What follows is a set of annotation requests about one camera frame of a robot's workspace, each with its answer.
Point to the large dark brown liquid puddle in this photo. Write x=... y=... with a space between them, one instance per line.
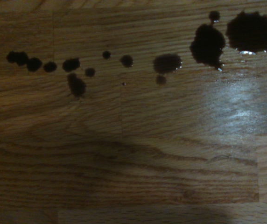
x=251 y=31
x=207 y=45

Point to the small dark brown liquid drop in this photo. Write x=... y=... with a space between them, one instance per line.
x=71 y=65
x=90 y=72
x=106 y=54
x=214 y=15
x=34 y=64
x=126 y=60
x=161 y=79
x=50 y=67

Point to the elongated dark brown liquid drop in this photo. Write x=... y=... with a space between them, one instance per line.
x=77 y=86
x=17 y=57

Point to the medium dark brown liquid puddle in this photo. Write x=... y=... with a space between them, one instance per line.
x=166 y=63

